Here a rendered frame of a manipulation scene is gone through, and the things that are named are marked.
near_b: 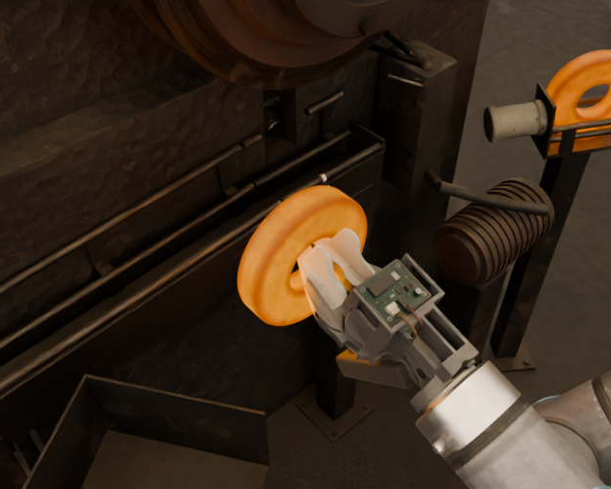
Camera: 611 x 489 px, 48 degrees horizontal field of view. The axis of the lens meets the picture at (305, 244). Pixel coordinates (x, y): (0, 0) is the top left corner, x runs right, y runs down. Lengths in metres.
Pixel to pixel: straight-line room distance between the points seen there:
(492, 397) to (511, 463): 0.05
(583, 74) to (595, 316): 0.82
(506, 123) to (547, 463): 0.69
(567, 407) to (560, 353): 1.03
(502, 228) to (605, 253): 0.83
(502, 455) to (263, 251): 0.28
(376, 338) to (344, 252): 0.11
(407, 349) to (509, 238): 0.62
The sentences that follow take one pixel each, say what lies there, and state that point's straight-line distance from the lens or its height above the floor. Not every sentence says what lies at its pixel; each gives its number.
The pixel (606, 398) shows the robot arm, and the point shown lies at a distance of 0.73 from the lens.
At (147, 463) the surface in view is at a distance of 0.86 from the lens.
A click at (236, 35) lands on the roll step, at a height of 1.00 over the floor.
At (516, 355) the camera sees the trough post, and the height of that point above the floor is 0.01.
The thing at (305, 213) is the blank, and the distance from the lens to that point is 0.66.
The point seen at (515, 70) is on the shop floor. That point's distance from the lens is 2.71.
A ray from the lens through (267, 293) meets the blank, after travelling 0.69.
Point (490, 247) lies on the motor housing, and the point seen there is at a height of 0.52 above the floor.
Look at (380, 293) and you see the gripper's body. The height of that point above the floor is 0.88.
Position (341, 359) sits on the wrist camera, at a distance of 0.73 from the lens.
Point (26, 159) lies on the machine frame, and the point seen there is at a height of 0.87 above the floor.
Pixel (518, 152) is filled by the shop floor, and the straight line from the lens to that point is 2.30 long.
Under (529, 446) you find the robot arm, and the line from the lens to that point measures 0.62.
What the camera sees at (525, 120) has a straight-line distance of 1.21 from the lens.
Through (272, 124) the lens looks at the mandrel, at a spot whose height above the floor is 0.75.
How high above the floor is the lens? 1.35
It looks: 45 degrees down
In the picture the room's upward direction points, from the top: straight up
